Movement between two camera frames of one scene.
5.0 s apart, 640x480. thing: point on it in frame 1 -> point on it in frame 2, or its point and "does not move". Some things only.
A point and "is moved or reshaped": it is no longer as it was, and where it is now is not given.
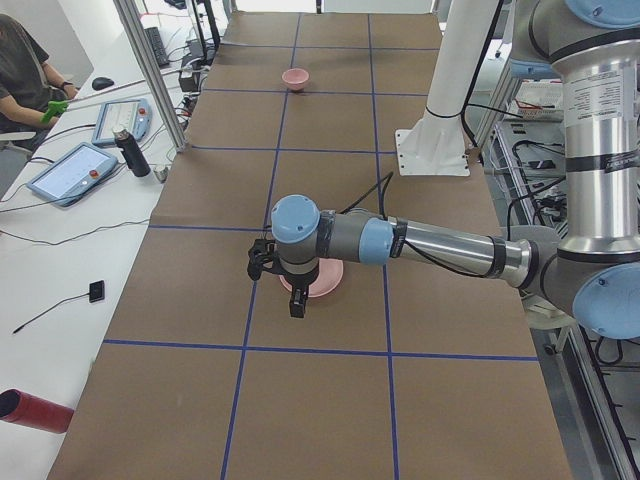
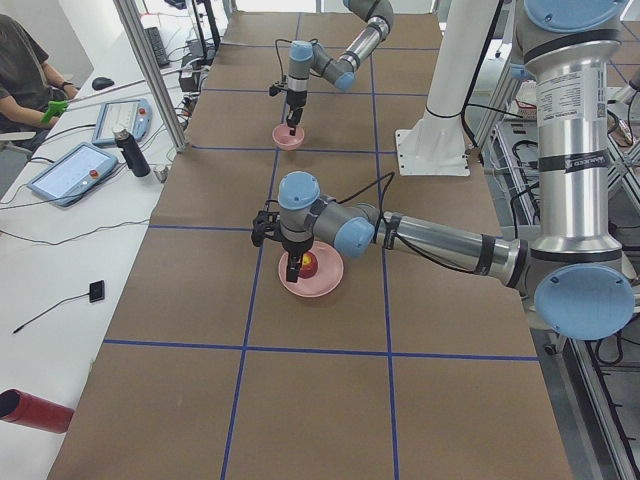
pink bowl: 295,78 is moved or reshaped
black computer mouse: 101,83 does not move
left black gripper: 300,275 -> 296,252
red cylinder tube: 22,408 does not move
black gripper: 263,258 -> 267,224
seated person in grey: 28,84 does not move
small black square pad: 96,291 does not move
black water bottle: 133,155 does not move
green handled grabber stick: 58,106 does not move
